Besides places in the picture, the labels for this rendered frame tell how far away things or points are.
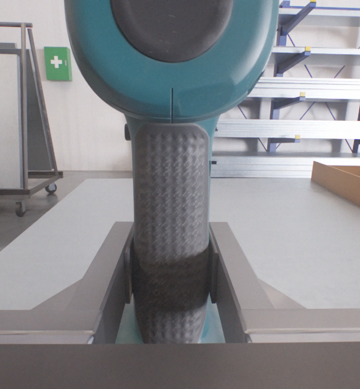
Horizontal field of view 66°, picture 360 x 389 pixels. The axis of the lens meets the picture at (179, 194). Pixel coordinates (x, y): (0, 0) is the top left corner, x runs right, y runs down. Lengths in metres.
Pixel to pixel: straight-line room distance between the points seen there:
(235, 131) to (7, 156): 2.53
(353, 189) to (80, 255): 0.59
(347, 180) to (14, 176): 2.44
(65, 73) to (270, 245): 4.59
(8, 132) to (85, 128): 2.30
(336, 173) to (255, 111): 4.11
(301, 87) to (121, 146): 2.77
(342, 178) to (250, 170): 3.02
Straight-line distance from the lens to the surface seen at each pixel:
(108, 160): 4.85
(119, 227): 0.16
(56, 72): 4.90
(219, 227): 0.15
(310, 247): 0.45
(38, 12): 5.32
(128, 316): 0.17
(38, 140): 3.47
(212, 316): 0.17
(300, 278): 0.36
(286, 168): 3.92
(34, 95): 3.36
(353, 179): 0.74
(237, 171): 3.69
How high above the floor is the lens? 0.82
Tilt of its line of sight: 15 degrees down
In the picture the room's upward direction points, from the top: 1 degrees clockwise
